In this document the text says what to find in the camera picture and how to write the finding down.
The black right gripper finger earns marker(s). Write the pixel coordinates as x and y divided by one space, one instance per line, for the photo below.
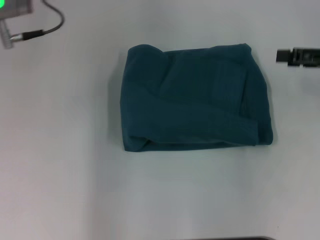
283 56

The silver metal elbow connector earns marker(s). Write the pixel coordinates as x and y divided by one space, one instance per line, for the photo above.
6 35

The teal blue printed t-shirt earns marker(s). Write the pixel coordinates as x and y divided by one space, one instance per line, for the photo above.
195 100

